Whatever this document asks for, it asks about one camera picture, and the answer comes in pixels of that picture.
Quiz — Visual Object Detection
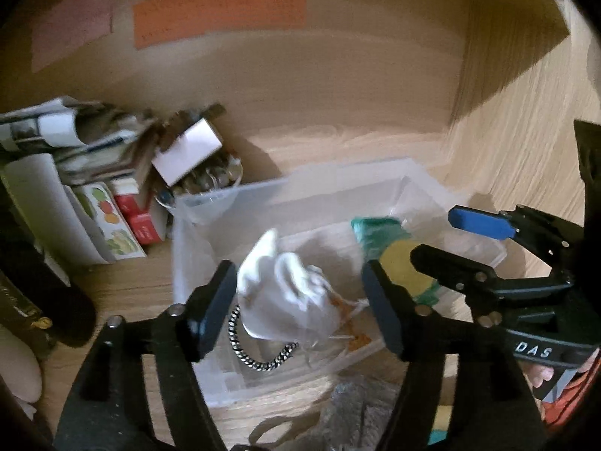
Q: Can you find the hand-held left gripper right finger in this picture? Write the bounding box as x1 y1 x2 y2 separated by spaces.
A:
362 258 551 451

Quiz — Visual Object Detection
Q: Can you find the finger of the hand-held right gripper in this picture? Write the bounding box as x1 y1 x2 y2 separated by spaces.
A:
410 243 574 313
447 204 586 269

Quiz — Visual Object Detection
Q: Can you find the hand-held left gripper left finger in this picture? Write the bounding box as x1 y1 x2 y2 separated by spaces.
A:
54 259 238 451

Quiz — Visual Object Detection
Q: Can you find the white soft cloth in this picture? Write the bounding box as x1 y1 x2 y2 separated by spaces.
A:
237 228 341 342

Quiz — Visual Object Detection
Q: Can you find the green yellow packet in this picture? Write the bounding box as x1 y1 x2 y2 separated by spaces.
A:
350 216 443 310

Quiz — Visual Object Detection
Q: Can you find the clear plastic storage bin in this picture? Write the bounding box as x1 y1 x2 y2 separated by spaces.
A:
171 159 509 407

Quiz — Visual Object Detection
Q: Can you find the yellow soft item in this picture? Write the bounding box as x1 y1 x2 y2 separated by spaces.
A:
425 404 455 447

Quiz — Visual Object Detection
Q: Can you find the person's right hand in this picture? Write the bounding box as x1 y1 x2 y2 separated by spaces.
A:
528 362 557 398

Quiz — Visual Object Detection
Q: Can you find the small orange trinket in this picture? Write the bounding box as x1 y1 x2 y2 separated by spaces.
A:
329 291 373 351

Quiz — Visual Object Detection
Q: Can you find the red box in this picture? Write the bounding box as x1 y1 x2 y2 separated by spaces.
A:
128 211 170 246
113 181 152 218

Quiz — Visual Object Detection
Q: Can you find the grey fuzzy cloth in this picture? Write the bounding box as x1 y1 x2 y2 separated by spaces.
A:
323 378 410 451

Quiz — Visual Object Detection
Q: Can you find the fruit print box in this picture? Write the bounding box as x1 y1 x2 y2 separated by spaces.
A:
70 181 148 262

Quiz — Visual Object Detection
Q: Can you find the white cardboard box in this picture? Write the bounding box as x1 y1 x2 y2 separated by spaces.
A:
151 117 224 188

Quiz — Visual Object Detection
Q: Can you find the black bag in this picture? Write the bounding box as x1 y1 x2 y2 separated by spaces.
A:
0 234 97 354

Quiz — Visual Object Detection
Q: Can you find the white folder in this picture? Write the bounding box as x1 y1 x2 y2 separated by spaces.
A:
0 152 116 266

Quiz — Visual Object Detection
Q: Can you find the beige plush toy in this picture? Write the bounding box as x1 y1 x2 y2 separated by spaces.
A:
0 324 43 403

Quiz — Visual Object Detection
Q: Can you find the stack of newspapers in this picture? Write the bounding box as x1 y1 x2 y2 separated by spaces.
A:
0 96 157 185

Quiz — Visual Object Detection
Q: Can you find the orange paper note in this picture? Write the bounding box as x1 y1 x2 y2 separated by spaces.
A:
132 0 309 50

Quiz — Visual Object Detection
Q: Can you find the pink paper note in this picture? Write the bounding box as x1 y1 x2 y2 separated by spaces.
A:
30 0 116 74

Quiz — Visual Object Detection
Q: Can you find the black and white braided cord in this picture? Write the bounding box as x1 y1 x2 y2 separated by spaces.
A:
228 304 299 371

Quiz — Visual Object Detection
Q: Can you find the beige fabric strap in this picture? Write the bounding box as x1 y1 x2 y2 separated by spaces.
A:
248 410 330 448

